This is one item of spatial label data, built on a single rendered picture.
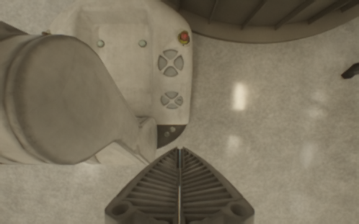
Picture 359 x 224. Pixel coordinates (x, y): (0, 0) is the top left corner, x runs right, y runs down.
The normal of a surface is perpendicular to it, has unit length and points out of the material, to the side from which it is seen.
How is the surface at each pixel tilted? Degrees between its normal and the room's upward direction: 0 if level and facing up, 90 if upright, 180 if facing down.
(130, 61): 0
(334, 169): 0
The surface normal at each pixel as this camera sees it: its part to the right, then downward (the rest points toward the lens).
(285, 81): 0.00, 0.09
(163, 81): -0.01, 0.60
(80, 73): 1.00, -0.01
